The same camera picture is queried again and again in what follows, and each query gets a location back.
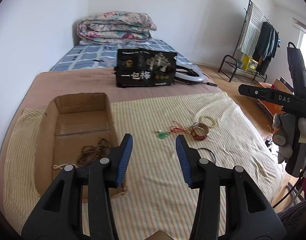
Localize gloved right hand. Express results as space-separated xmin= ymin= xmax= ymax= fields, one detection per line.
xmin=273 ymin=113 xmax=306 ymax=178

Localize black clothes rack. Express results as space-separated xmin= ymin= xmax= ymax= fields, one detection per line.
xmin=218 ymin=0 xmax=277 ymax=82

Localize yellow storage box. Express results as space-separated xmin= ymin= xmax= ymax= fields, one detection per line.
xmin=242 ymin=55 xmax=258 ymax=73

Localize hanging dark clothes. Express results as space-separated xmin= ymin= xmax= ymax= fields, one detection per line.
xmin=252 ymin=21 xmax=280 ymax=75

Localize open cardboard box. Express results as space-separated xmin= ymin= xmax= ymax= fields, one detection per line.
xmin=34 ymin=93 xmax=120 ymax=194

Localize striped yellow blanket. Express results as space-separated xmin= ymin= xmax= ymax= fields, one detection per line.
xmin=2 ymin=92 xmax=283 ymax=239

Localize red brown bangle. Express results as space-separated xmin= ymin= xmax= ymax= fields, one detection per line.
xmin=189 ymin=122 xmax=209 ymax=141

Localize brown bed cover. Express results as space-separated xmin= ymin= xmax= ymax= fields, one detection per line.
xmin=2 ymin=68 xmax=224 ymax=156

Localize blue checkered bed sheet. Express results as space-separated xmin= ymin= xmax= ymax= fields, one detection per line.
xmin=49 ymin=38 xmax=199 ymax=72

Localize black printed gift bag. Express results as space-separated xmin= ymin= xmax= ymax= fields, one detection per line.
xmin=114 ymin=48 xmax=177 ymax=88

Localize folded floral quilt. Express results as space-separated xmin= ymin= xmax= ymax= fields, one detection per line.
xmin=76 ymin=11 xmax=157 ymax=44

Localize black cable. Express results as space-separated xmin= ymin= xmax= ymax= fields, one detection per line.
xmin=272 ymin=169 xmax=306 ymax=209

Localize brown wooden bead necklace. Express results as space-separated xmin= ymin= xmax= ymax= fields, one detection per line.
xmin=77 ymin=136 xmax=113 ymax=168

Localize black hair tie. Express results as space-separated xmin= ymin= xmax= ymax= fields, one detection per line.
xmin=196 ymin=147 xmax=216 ymax=164

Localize cream bead bracelet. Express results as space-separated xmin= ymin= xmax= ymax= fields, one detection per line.
xmin=198 ymin=115 xmax=218 ymax=129

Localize red string green pendant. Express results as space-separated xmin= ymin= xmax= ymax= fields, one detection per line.
xmin=156 ymin=120 xmax=188 ymax=139

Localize white ring light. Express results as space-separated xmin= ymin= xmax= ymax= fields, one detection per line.
xmin=174 ymin=63 xmax=205 ymax=85

